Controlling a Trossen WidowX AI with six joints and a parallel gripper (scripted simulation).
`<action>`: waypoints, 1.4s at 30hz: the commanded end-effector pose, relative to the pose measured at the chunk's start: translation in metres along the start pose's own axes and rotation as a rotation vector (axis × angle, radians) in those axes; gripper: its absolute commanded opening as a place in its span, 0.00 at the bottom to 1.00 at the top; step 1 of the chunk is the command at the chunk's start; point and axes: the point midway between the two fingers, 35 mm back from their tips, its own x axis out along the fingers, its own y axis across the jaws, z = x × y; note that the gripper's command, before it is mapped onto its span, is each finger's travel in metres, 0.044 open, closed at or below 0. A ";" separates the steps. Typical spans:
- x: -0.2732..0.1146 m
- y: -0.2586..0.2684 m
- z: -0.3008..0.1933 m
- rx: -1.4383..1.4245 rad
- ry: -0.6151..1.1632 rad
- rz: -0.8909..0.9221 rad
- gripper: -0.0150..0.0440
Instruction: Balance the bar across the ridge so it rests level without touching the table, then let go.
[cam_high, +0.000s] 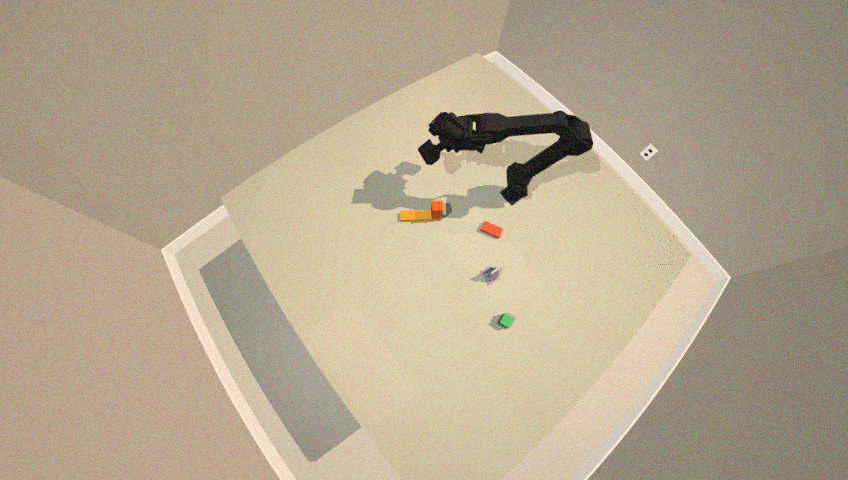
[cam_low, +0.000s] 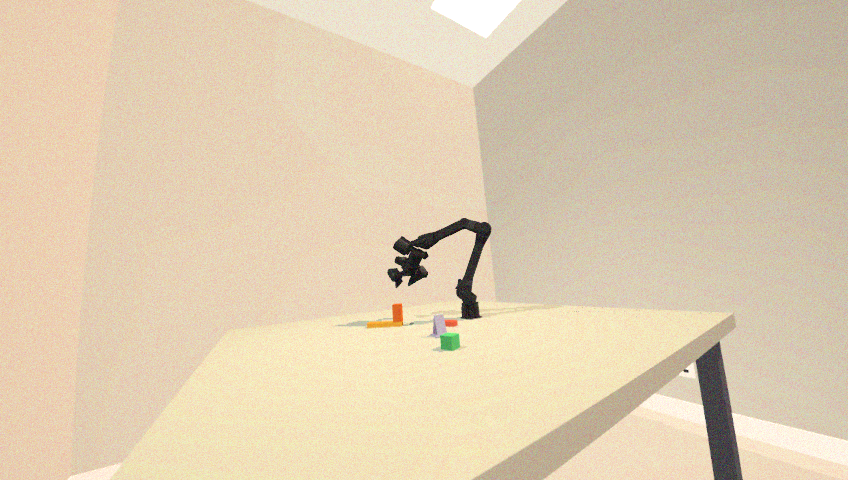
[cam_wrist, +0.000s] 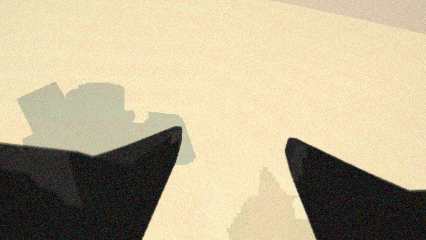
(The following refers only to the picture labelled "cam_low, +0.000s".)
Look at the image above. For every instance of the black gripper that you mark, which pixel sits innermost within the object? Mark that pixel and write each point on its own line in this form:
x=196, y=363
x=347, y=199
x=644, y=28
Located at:
x=416, y=272

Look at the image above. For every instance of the green cube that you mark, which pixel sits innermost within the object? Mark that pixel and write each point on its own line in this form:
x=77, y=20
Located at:
x=450, y=341

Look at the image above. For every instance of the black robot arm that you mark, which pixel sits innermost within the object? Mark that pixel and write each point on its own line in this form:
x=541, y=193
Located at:
x=470, y=308

